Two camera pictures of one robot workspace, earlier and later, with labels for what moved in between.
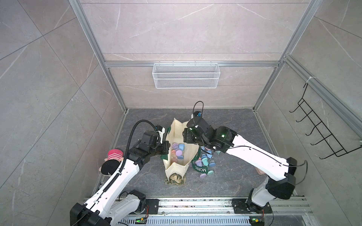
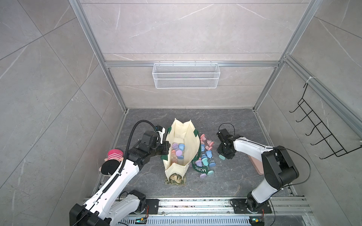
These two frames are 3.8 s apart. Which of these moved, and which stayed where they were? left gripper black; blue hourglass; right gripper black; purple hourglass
Moved: right gripper black
Stayed: purple hourglass; left gripper black; blue hourglass
